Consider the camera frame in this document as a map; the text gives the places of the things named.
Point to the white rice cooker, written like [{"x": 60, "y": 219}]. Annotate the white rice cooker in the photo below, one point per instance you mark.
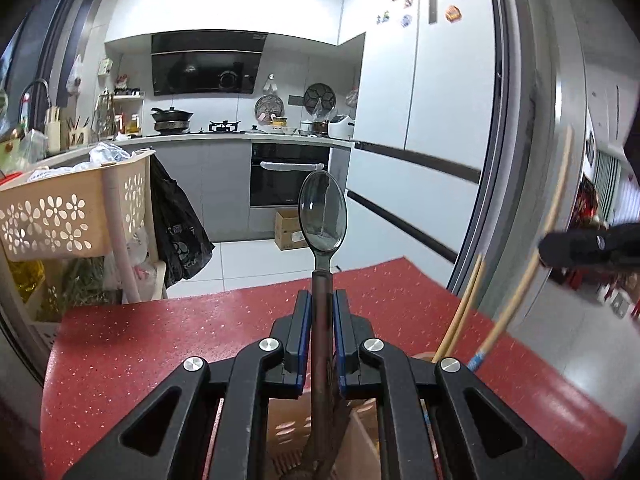
[{"x": 341, "y": 127}]

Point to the beige plastic utensil holder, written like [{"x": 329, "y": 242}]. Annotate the beige plastic utensil holder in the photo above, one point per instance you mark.
[{"x": 362, "y": 445}]

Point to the yellow bowl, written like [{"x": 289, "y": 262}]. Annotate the yellow bowl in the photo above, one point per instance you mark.
[{"x": 280, "y": 121}]

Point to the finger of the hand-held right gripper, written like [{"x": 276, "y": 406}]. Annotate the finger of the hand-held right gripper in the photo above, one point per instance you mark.
[{"x": 585, "y": 249}]

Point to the yellow cooking oil bottle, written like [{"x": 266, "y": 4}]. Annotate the yellow cooking oil bottle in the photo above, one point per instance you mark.
[{"x": 25, "y": 280}]

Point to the gas stove burner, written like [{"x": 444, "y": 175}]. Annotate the gas stove burner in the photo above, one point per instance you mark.
[{"x": 224, "y": 126}]

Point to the dark round hanging pan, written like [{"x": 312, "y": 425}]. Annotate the dark round hanging pan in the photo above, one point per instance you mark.
[{"x": 320, "y": 97}]

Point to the green leafy vegetables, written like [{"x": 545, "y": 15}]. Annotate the green leafy vegetables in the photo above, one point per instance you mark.
[{"x": 80, "y": 280}]

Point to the round metal hanging strainer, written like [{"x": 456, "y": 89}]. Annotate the round metal hanging strainer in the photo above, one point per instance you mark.
[{"x": 268, "y": 108}]

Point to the small cooking pot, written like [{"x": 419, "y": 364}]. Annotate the small cooking pot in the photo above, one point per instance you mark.
[{"x": 312, "y": 128}]

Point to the curved kitchen faucet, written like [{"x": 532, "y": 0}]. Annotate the curved kitchen faucet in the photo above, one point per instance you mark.
[{"x": 32, "y": 85}]

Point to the grey lower kitchen cabinets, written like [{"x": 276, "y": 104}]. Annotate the grey lower kitchen cabinets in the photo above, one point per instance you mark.
[{"x": 215, "y": 180}]

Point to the black wok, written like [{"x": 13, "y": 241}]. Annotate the black wok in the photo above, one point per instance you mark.
[{"x": 172, "y": 116}]

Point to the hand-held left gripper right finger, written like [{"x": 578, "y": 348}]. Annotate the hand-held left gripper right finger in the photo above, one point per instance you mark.
[{"x": 342, "y": 345}]

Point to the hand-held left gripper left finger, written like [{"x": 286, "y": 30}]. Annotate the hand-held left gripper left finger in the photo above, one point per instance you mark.
[{"x": 302, "y": 345}]

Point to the black plastic bag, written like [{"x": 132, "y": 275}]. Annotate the black plastic bag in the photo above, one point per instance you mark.
[{"x": 175, "y": 230}]

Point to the cardboard box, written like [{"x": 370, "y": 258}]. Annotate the cardboard box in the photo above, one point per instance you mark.
[{"x": 290, "y": 232}]

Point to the black built-in oven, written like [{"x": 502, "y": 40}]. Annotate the black built-in oven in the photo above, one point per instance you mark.
[{"x": 280, "y": 185}]

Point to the black range hood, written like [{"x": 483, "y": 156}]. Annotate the black range hood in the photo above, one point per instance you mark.
[{"x": 205, "y": 70}]

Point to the white upper kitchen cabinets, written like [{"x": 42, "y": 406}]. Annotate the white upper kitchen cabinets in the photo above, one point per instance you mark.
[{"x": 225, "y": 5}]

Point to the white hanging plastic bag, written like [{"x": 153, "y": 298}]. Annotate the white hanging plastic bag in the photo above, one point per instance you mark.
[{"x": 74, "y": 77}]

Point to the white refrigerator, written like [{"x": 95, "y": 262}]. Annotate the white refrigerator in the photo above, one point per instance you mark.
[{"x": 425, "y": 85}]

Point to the metal sliding door frame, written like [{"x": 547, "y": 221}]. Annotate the metal sliding door frame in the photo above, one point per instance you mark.
[{"x": 525, "y": 110}]

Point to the beige flower-pattern basket cart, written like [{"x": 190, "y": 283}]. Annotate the beige flower-pattern basket cart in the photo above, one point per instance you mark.
[{"x": 50, "y": 215}]

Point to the wooden chopstick with blue dotted end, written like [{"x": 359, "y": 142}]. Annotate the wooden chopstick with blue dotted end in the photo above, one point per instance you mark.
[{"x": 507, "y": 310}]

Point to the countertop knife block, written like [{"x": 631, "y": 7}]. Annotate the countertop knife block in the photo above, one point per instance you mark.
[{"x": 70, "y": 132}]

